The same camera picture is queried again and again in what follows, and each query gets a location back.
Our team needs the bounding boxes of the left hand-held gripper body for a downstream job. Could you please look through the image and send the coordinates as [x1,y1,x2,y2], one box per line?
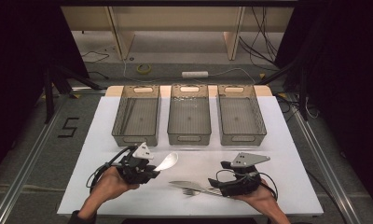
[115,142,155,186]

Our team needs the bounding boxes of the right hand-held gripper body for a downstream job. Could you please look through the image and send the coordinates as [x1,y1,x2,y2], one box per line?
[225,151,271,198]

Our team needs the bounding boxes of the white plastic spoon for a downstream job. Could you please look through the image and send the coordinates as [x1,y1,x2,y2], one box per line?
[153,151,179,173]

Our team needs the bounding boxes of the metal forks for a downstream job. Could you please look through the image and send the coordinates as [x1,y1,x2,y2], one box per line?
[170,181,227,196]

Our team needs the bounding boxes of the smoky transparent plastic bin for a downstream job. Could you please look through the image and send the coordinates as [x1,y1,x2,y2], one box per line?
[111,84,161,147]
[167,83,213,147]
[216,84,268,147]

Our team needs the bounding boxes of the person's right hand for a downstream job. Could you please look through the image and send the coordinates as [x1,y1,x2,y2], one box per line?
[230,186,283,219]

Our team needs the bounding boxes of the person's left hand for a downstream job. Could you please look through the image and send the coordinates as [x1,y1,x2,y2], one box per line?
[89,166,141,207]

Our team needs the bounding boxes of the white power strip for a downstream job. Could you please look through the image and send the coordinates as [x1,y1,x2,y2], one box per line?
[181,70,210,79]

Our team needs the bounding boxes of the yellow tape roll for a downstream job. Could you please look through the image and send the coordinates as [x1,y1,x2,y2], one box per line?
[136,63,152,75]

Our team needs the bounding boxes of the black metal stand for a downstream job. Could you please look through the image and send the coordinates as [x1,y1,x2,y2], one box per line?
[255,55,311,122]
[43,63,104,125]

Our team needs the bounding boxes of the light wooden bench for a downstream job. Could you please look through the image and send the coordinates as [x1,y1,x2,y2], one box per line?
[61,5,295,62]

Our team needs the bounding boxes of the black curtain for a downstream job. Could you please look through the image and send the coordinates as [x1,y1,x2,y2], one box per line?
[274,0,373,216]
[0,0,90,180]

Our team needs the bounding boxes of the left hand-held gripper black cable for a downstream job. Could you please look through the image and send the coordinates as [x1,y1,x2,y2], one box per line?
[85,146,136,191]

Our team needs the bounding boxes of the hand-held gripper black cable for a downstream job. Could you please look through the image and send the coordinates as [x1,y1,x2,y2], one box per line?
[215,169,280,202]
[85,146,136,191]

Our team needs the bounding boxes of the right hand-held gripper black cable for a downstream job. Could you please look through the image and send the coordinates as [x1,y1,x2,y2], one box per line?
[215,169,280,202]

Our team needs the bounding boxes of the aluminium floor rail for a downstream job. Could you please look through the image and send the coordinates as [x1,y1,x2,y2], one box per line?
[286,92,364,224]
[0,92,69,224]

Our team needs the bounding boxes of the white floor cable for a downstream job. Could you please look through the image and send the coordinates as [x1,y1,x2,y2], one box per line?
[207,67,257,86]
[122,57,184,84]

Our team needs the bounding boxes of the thin black floor cable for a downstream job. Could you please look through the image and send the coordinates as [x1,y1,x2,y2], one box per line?
[80,49,111,64]

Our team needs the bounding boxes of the bundle of black cables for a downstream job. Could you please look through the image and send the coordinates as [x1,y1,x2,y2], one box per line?
[238,6,280,68]

